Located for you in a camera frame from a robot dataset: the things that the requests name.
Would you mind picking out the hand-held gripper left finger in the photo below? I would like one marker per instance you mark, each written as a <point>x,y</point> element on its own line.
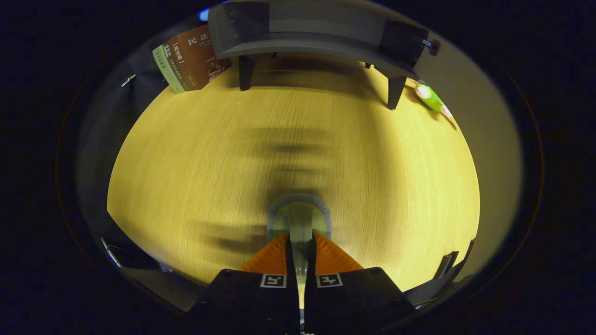
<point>292,298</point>

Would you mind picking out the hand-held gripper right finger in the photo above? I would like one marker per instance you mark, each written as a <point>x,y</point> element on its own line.
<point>311,298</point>

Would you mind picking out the translucent cup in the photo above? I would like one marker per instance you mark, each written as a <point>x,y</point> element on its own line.
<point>300,218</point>

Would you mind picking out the green plush toy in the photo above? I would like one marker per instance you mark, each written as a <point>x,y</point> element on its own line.
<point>430,97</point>

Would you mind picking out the black backdrop cloth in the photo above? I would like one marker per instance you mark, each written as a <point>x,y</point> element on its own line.
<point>95,153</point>

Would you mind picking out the dark grey cabinet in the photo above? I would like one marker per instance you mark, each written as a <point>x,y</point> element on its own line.
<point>302,44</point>

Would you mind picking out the green spine book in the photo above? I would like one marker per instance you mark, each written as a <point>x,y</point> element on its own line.
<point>167,74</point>

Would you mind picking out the white clip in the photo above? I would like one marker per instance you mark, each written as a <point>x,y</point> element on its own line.
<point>129,80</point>

